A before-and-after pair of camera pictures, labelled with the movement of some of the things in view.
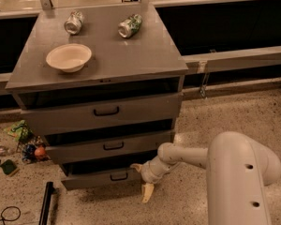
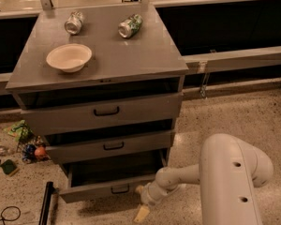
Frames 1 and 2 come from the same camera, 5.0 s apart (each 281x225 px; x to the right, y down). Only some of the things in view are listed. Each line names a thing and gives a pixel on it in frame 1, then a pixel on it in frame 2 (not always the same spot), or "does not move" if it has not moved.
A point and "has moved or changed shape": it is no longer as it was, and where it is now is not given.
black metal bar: [50, 189] does not move
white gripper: [150, 173] -> [147, 196]
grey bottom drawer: [110, 180] has moved or changed shape
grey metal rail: [216, 61] does not move
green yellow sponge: [9, 168] does not move
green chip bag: [21, 131] does not move
